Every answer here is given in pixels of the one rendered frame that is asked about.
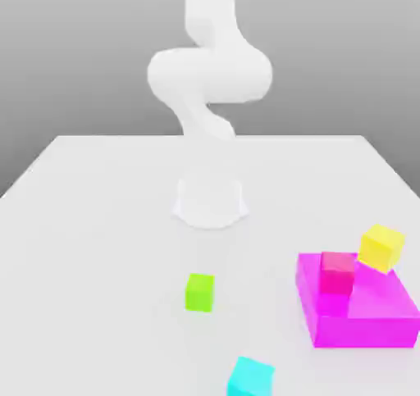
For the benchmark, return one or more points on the small pink cube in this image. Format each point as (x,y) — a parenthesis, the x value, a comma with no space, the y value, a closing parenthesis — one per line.
(337,274)

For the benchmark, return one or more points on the large magenta box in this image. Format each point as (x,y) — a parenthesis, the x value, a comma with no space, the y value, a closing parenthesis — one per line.
(361,320)

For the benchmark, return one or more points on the small green cube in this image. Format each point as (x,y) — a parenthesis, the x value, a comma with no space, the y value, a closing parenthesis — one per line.
(199,293)

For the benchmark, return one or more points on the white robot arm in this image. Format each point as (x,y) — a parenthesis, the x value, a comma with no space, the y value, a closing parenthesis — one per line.
(210,74)

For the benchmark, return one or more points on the small yellow cube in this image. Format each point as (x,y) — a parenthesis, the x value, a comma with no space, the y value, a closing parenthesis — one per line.
(381,248)

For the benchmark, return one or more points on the small cyan cube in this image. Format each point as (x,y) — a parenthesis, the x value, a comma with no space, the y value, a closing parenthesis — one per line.
(250,378)

